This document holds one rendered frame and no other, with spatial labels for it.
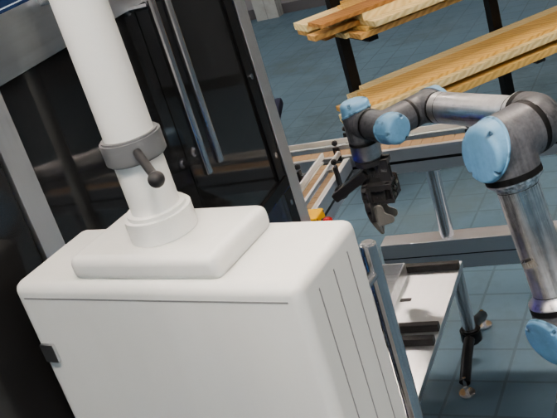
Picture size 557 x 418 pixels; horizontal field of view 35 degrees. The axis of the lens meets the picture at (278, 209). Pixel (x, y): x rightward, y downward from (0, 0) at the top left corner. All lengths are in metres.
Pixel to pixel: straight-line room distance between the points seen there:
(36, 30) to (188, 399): 0.68
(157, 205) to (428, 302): 1.19
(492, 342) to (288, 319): 2.58
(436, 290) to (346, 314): 1.15
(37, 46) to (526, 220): 0.97
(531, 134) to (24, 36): 0.95
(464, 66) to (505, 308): 1.65
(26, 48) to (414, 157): 1.83
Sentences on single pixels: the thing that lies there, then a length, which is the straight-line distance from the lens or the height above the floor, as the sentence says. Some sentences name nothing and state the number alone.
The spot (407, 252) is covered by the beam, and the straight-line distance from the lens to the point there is 3.33.
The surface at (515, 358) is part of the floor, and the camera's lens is 3.55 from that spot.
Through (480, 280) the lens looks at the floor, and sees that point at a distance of 4.07.
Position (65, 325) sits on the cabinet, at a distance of 1.36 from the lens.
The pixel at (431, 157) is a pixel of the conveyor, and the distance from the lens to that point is 3.10.
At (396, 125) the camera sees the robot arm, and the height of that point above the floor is 1.36.
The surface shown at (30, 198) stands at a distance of 1.51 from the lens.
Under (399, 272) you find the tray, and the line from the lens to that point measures 2.42.
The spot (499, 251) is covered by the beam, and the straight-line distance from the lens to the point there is 3.26.
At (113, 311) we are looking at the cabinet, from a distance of 1.28.
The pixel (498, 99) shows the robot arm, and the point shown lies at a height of 1.40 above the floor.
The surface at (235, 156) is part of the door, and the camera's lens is 2.15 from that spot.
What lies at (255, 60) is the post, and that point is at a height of 1.53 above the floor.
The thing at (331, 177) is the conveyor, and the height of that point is 0.93.
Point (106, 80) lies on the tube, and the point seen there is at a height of 1.82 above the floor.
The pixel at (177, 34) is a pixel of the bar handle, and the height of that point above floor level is 1.72.
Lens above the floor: 2.05
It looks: 23 degrees down
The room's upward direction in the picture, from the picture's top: 18 degrees counter-clockwise
